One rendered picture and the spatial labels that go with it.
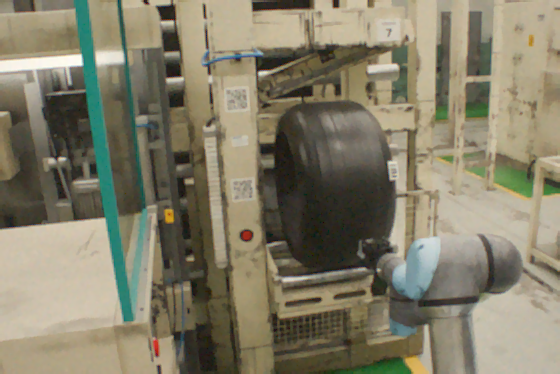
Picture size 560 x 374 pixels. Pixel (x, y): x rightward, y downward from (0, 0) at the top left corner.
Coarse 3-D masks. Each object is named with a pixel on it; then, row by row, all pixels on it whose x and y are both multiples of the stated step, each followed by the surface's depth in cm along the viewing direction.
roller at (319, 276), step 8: (304, 272) 171; (312, 272) 170; (320, 272) 170; (328, 272) 171; (336, 272) 171; (344, 272) 171; (352, 272) 172; (360, 272) 172; (368, 272) 173; (288, 280) 168; (296, 280) 168; (304, 280) 169; (312, 280) 169; (320, 280) 170; (328, 280) 171; (336, 280) 172
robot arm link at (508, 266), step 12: (492, 240) 93; (504, 240) 94; (504, 252) 92; (516, 252) 94; (504, 264) 91; (516, 264) 93; (504, 276) 92; (516, 276) 94; (492, 288) 93; (504, 288) 95; (480, 300) 110
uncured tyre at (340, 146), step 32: (288, 128) 163; (320, 128) 154; (352, 128) 155; (288, 160) 201; (320, 160) 149; (352, 160) 151; (384, 160) 153; (288, 192) 202; (320, 192) 149; (352, 192) 150; (384, 192) 152; (288, 224) 191; (320, 224) 151; (352, 224) 153; (384, 224) 156; (320, 256) 159; (352, 256) 162
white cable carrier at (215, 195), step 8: (208, 128) 156; (208, 136) 157; (208, 144) 158; (208, 152) 159; (216, 152) 159; (208, 160) 159; (216, 160) 160; (208, 168) 160; (216, 168) 161; (208, 176) 162; (216, 176) 162; (208, 184) 165; (216, 184) 162; (216, 192) 163; (216, 200) 164; (216, 208) 164; (216, 216) 165; (216, 224) 166; (216, 232) 167; (216, 240) 167; (224, 240) 168; (216, 248) 168; (224, 248) 169; (216, 256) 169; (224, 256) 170; (224, 264) 170
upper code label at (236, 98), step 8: (224, 88) 153; (232, 88) 153; (240, 88) 154; (248, 88) 154; (224, 96) 154; (232, 96) 154; (240, 96) 155; (248, 96) 155; (232, 104) 155; (240, 104) 155; (248, 104) 156
